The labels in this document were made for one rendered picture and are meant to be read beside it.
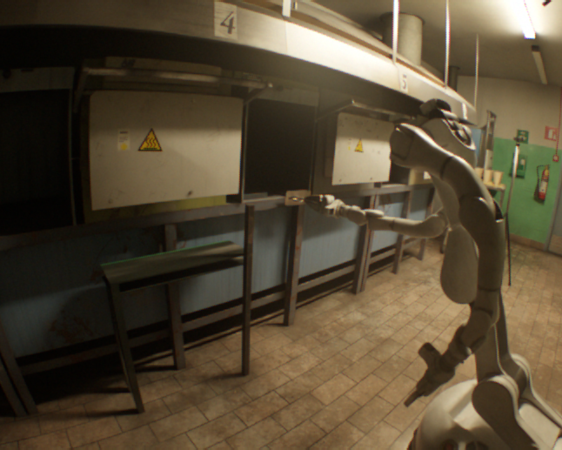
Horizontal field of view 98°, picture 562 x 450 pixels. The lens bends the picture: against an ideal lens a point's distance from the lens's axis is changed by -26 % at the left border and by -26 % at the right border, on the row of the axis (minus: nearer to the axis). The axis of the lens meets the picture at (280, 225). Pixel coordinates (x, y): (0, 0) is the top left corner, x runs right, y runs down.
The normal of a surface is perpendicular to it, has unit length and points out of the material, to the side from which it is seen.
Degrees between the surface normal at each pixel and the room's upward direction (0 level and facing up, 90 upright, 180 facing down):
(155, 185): 90
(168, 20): 80
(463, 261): 88
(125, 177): 90
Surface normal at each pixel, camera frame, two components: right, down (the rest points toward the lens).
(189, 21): 0.66, 0.08
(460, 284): -0.83, 0.11
